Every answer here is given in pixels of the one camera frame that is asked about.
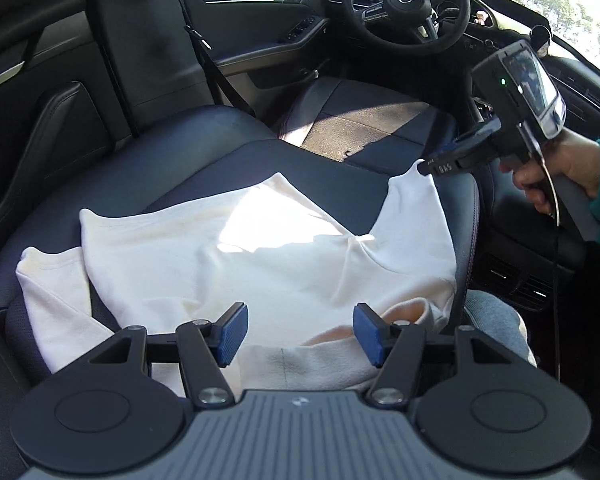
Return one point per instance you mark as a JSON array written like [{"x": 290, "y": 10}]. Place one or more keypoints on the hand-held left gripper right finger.
[{"x": 368, "y": 334}]

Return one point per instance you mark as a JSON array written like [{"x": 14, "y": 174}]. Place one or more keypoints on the black console air vent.
[{"x": 517, "y": 280}]

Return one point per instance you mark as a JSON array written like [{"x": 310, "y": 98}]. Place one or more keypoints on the black leather car seat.
[{"x": 190, "y": 160}]

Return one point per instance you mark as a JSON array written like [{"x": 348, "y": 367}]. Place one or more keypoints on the black steering wheel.
[{"x": 407, "y": 2}]

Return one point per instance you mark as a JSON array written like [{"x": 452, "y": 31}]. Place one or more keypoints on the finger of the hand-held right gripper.
[
  {"x": 442, "y": 167},
  {"x": 467, "y": 137}
]

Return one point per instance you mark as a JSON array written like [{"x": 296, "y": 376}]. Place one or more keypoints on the black dashboard screen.
[{"x": 512, "y": 10}]

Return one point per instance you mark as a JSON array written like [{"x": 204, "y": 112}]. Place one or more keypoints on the white shirt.
[{"x": 260, "y": 260}]

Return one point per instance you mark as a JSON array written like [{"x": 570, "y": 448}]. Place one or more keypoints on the black rear car door panel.
[{"x": 35, "y": 85}]

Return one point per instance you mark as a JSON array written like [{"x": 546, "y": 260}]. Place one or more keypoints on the black front car door panel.
[{"x": 260, "y": 15}]

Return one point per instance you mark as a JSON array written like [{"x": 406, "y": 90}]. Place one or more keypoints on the black seat belt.
[{"x": 220, "y": 67}]

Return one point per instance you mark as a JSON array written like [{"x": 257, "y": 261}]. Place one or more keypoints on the black car door panel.
[
  {"x": 260, "y": 15},
  {"x": 35, "y": 85}
]

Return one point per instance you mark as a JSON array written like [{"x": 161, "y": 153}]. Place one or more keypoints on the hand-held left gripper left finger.
[{"x": 231, "y": 334}]

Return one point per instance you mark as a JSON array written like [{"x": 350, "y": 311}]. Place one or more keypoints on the person's right hand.
[{"x": 562, "y": 157}]

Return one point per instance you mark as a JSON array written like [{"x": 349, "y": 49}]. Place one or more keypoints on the person's leg grey pants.
[{"x": 497, "y": 322}]

